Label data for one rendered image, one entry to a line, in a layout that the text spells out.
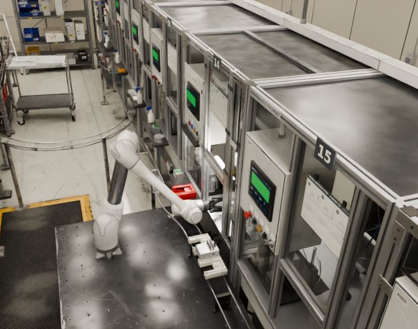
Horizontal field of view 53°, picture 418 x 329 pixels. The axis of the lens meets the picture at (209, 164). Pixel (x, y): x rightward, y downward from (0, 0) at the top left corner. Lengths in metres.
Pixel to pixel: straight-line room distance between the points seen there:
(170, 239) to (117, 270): 0.46
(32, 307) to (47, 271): 0.40
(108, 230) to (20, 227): 1.82
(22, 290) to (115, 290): 1.29
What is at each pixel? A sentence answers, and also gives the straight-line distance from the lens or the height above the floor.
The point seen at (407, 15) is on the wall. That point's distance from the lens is 6.45.
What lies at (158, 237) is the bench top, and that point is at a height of 0.68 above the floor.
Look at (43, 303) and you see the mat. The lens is 3.80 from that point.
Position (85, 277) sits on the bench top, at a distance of 2.95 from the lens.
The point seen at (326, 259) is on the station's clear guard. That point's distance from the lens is 1.75.
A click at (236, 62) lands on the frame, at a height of 2.01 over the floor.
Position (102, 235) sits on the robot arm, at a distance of 2.95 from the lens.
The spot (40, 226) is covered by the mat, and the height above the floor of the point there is 0.01.
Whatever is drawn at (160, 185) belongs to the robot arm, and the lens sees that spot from 2.68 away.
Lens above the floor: 2.73
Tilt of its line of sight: 31 degrees down
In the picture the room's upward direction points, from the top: 2 degrees clockwise
